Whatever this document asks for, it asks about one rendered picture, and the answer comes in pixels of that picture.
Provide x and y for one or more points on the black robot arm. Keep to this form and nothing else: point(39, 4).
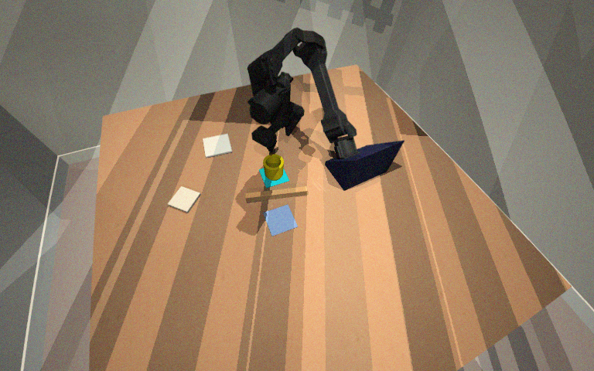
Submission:
point(272, 92)

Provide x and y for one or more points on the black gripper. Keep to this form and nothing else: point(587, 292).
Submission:
point(288, 117)

